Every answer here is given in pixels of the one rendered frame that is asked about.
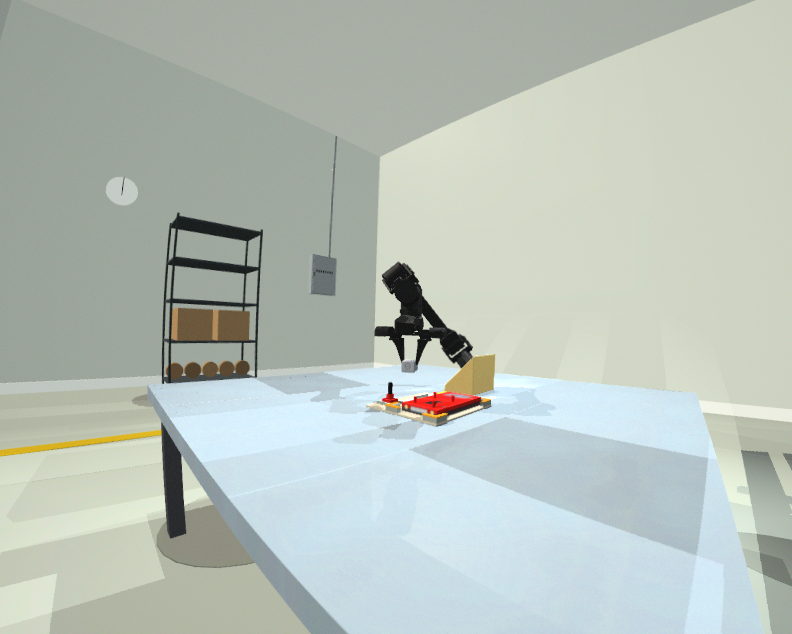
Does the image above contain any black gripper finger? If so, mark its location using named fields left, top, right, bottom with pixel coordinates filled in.
left=416, top=339, right=432, bottom=365
left=389, top=338, right=405, bottom=361

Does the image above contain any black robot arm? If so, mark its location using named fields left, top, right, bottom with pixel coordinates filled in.
left=382, top=261, right=473, bottom=368

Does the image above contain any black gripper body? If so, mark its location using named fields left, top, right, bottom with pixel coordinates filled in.
left=374, top=306, right=447, bottom=340

